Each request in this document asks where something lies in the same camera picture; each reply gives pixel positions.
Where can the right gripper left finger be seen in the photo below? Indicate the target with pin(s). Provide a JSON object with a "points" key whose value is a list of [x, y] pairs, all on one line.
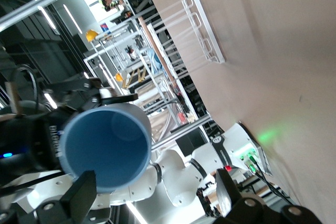
{"points": [[68, 208]]}

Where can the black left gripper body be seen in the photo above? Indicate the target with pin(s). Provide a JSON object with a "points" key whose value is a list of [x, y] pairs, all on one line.
{"points": [[39, 134]]}

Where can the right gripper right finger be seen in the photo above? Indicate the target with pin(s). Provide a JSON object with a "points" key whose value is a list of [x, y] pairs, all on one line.
{"points": [[244, 211]]}

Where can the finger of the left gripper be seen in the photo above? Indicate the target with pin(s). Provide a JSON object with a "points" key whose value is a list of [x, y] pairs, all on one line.
{"points": [[78, 90]]}

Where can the blue plastic cup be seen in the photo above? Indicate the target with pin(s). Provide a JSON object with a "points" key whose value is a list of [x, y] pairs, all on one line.
{"points": [[105, 142]]}

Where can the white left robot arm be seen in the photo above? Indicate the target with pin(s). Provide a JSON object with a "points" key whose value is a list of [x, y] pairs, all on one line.
{"points": [[183, 176]]}

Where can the yellow hard hat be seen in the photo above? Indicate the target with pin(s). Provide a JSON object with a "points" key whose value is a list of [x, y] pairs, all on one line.
{"points": [[118, 77], [91, 35]]}

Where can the red button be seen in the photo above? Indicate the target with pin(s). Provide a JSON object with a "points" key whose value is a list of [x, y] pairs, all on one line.
{"points": [[228, 168]]}

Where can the metal storage shelf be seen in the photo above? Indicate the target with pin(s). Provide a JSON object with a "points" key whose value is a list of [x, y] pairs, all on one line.
{"points": [[157, 77]]}

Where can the aluminium frame post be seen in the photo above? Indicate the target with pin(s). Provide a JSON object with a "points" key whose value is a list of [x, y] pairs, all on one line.
{"points": [[183, 130]]}

